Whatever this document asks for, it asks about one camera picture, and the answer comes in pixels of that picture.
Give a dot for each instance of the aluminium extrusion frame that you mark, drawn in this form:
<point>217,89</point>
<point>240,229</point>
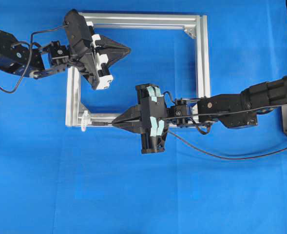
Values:
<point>193,25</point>

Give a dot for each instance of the white zip tie loop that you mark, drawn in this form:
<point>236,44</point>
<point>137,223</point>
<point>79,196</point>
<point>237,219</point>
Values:
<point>85,119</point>

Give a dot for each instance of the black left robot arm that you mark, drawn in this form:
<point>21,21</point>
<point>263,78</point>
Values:
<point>33,60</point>

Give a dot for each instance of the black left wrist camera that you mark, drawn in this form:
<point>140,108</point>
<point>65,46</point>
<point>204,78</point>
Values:
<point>78,33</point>

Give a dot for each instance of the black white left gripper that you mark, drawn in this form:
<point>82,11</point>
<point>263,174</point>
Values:
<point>97,61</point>

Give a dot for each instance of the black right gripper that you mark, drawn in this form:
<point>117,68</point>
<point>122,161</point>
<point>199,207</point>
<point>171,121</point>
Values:
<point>151,110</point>

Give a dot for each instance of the blue cloth mat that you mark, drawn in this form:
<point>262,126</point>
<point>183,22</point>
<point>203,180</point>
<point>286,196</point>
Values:
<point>60,180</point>

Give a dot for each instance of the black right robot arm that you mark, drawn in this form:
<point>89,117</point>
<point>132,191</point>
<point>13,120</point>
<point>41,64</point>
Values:
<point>234,111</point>

